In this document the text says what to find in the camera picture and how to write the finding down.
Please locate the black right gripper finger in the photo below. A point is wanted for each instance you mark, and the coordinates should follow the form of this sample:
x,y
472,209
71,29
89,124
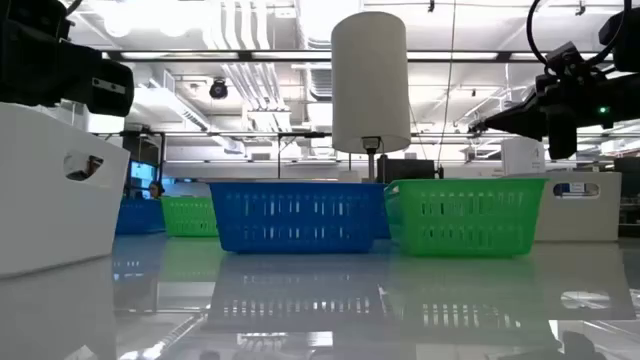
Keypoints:
x,y
525,120

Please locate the green slotted plastic basket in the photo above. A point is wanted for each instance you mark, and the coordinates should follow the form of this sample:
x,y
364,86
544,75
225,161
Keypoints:
x,y
190,217
465,187

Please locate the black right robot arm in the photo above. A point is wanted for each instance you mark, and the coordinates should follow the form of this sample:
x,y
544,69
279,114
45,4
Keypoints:
x,y
627,45

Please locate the white square column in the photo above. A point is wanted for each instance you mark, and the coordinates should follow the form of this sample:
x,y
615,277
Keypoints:
x,y
522,155

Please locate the black computer monitor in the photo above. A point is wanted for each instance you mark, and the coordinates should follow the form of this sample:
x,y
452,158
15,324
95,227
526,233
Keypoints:
x,y
405,170

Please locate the person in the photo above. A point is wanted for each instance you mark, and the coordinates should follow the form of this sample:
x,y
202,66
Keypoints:
x,y
156,190

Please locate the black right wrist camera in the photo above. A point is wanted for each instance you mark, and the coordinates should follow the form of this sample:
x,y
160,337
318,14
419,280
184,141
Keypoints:
x,y
564,57

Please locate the black ceiling camera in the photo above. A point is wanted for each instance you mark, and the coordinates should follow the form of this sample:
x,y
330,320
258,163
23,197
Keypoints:
x,y
218,89

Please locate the black overhead frame bar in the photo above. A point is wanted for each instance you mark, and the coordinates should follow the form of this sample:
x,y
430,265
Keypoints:
x,y
250,55

